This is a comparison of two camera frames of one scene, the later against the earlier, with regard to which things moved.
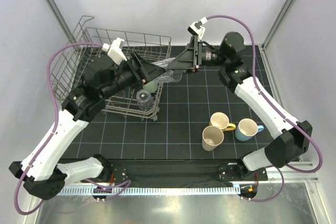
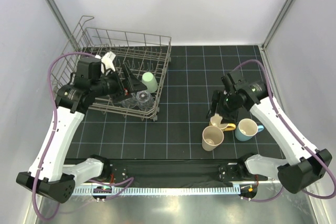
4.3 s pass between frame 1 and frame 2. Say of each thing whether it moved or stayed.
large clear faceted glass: stayed
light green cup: stayed
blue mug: stayed
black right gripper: moved
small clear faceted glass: moved
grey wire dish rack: stayed
